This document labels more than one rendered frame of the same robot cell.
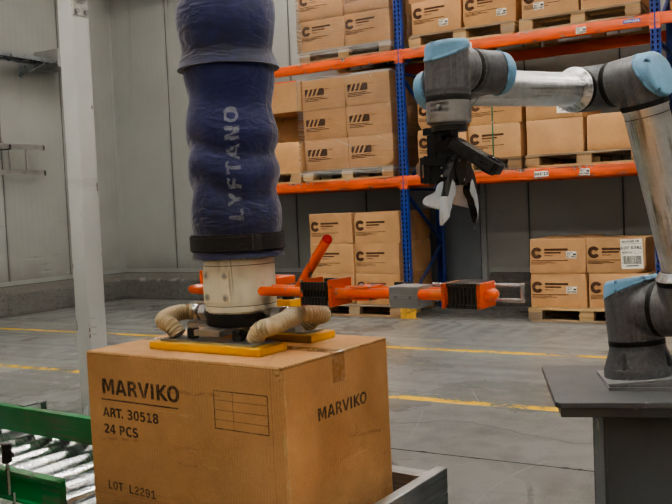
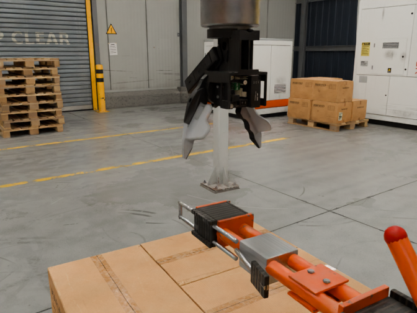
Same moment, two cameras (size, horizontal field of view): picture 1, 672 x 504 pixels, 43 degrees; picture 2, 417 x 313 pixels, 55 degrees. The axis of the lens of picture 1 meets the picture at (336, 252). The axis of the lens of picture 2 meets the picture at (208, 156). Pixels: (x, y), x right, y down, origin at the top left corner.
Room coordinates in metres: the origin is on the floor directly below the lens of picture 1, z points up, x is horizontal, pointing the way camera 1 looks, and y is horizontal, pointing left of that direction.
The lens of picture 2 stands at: (2.30, 0.00, 1.38)
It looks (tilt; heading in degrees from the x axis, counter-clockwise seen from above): 14 degrees down; 205
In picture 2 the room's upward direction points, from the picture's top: straight up
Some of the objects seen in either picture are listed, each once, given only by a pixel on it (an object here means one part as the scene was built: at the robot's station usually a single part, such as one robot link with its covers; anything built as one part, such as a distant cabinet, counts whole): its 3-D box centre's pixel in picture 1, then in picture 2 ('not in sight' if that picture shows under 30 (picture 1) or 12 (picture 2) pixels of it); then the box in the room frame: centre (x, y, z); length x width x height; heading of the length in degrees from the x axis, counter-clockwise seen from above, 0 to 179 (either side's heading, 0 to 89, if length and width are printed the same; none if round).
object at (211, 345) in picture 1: (215, 339); not in sight; (1.94, 0.29, 0.97); 0.34 x 0.10 x 0.05; 55
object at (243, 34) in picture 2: (446, 156); (232, 69); (1.71, -0.23, 1.36); 0.09 x 0.08 x 0.12; 56
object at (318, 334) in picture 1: (268, 327); not in sight; (2.09, 0.18, 0.98); 0.34 x 0.10 x 0.05; 55
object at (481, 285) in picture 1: (468, 294); (223, 222); (1.67, -0.26, 1.08); 0.08 x 0.07 x 0.05; 55
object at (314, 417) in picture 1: (240, 426); not in sight; (2.01, 0.25, 0.75); 0.60 x 0.40 x 0.40; 55
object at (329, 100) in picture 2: not in sight; (327, 102); (-5.91, -1.14, 0.45); 1.21 x 1.03 x 0.91; 60
